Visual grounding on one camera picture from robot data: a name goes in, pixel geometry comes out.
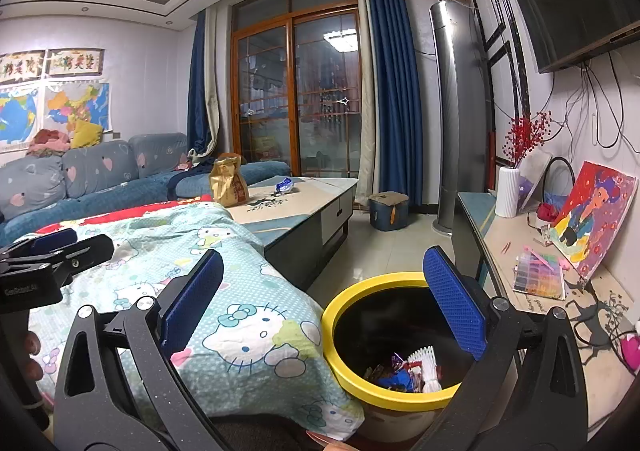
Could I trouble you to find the pink and red cloth pile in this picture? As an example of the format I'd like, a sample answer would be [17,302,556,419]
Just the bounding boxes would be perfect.
[27,128,73,156]

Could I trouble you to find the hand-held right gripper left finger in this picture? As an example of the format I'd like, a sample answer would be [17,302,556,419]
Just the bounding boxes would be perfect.
[52,248,226,451]

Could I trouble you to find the yellow pillow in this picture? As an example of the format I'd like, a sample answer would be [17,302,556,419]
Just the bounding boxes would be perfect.
[70,118,104,149]

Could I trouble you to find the purple picture canvas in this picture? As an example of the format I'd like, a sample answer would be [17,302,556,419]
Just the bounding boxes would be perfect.
[515,148,553,214]

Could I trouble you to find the gold paper bag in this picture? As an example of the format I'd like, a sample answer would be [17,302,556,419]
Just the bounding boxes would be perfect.
[208,155,249,208]

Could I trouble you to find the cartoon cat printed blanket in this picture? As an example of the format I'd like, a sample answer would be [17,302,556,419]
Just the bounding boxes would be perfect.
[27,203,365,427]

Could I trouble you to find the white foam fruit net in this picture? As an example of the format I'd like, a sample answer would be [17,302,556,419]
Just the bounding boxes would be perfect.
[406,345,443,394]

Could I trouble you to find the world map poster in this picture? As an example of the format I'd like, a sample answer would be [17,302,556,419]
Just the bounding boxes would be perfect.
[0,90,38,152]

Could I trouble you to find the television cabinet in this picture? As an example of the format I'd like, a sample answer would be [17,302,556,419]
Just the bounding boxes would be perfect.
[452,191,640,442]

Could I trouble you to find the person's left hand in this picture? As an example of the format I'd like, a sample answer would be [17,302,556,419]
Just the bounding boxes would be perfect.
[22,330,46,384]

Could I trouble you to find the country map poster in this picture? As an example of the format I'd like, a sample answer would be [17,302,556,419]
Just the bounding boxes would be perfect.
[44,83,112,128]

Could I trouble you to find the long blue and beige curtain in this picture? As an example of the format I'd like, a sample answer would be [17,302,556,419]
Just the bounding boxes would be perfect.
[355,0,438,204]

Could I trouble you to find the blue storage stool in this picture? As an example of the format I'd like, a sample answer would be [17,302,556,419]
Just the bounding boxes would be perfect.
[368,192,410,232]

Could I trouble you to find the clear bead box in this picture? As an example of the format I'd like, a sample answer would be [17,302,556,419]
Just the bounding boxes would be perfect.
[512,251,568,301]

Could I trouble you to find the grey coffee table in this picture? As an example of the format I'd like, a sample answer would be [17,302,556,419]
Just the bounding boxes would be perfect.
[227,176,360,292]

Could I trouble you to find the black handle basket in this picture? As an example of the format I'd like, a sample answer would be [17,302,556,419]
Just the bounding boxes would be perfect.
[532,156,576,227]

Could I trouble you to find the colourful portrait painting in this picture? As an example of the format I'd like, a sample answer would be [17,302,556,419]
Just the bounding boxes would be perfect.
[549,161,640,282]

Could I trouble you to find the blue plastic wrapper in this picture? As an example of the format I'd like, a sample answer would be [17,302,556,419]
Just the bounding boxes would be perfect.
[377,373,418,391]

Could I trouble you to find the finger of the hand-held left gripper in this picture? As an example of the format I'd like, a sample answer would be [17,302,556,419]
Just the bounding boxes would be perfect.
[0,228,79,262]
[60,233,116,277]

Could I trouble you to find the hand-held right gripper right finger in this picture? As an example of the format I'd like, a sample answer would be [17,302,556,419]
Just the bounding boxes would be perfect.
[412,245,591,451]

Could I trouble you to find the wooden glass sliding door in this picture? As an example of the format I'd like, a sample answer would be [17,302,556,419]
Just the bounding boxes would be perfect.
[231,0,363,179]

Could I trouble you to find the red printed cloth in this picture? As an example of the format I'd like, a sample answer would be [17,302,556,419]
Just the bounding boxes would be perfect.
[35,195,216,234]

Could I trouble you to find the blue heart print sofa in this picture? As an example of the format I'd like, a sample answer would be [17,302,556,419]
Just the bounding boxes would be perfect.
[0,132,291,247]

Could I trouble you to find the short blue and beige curtain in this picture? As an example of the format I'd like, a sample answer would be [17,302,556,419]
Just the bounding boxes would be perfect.
[187,6,221,159]

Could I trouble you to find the framed calligraphy picture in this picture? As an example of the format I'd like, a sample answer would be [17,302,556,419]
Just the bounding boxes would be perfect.
[46,48,106,76]
[0,51,47,79]

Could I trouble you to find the yellow rim trash bin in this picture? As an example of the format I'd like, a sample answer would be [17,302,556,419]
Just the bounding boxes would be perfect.
[321,272,501,442]

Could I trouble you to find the white ribbed vase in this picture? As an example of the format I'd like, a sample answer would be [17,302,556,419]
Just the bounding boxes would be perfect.
[495,166,522,218]

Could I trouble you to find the silver tower air conditioner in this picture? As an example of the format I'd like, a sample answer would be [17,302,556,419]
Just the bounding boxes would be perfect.
[429,0,493,237]

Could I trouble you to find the red berry branch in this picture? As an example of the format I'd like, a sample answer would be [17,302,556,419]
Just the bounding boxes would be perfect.
[502,110,553,169]

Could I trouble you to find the pink toy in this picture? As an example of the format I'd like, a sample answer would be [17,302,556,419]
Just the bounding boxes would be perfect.
[617,331,640,372]

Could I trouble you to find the black cables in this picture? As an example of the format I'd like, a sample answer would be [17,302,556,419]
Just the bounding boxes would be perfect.
[547,51,640,152]

